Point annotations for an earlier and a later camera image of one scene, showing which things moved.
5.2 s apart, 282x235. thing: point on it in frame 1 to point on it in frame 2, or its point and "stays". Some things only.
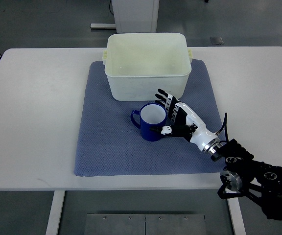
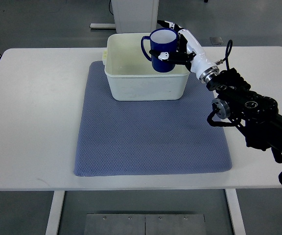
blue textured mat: [110, 144] stays
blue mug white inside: [152, 115] to [162, 39]
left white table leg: [58, 196] stays
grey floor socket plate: [217, 40] stays
